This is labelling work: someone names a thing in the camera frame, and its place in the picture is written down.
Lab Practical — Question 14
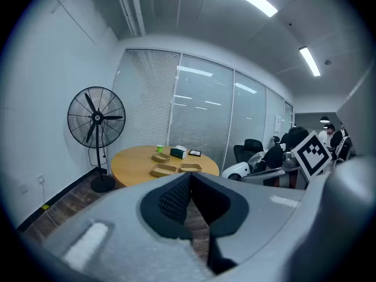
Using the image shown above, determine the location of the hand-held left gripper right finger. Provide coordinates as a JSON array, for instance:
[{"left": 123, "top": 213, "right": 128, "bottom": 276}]
[{"left": 190, "top": 173, "right": 250, "bottom": 238}]

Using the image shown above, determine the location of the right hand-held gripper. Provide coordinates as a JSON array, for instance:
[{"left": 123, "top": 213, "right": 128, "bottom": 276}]
[{"left": 240, "top": 130, "right": 333, "bottom": 185}]

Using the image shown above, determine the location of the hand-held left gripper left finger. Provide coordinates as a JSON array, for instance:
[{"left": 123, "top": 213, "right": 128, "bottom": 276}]
[{"left": 140, "top": 173, "right": 193, "bottom": 241}]

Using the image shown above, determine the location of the white shell office chair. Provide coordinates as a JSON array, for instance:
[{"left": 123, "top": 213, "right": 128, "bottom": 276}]
[{"left": 221, "top": 152, "right": 267, "bottom": 182}]

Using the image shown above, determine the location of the black mesh office chair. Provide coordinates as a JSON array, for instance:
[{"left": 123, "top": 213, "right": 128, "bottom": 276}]
[{"left": 233, "top": 139, "right": 264, "bottom": 170}]

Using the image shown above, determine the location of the dark green tissue box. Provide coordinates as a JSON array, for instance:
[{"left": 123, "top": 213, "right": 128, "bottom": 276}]
[{"left": 170, "top": 145, "right": 188, "bottom": 160}]

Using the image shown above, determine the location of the black standing fan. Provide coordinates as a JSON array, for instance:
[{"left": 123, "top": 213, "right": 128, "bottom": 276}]
[{"left": 67, "top": 86, "right": 126, "bottom": 193}]

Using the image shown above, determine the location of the white ceiling conduit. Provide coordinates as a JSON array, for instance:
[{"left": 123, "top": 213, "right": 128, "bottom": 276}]
[{"left": 113, "top": 0, "right": 147, "bottom": 38}]

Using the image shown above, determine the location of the thin white wall cable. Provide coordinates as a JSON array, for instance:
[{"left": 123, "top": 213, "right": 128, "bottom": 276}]
[{"left": 40, "top": 182, "right": 61, "bottom": 226}]

